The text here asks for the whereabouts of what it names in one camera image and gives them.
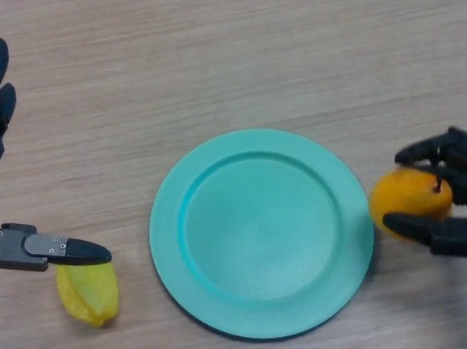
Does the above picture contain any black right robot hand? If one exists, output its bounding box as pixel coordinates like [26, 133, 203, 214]
[376, 125, 467, 268]

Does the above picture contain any yellow pear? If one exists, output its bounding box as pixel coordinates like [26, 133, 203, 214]
[367, 164, 458, 247]

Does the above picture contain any green round plate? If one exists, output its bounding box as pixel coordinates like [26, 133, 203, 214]
[141, 121, 382, 347]

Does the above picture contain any yellow starfruit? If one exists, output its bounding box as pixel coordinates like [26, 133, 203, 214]
[55, 260, 122, 332]

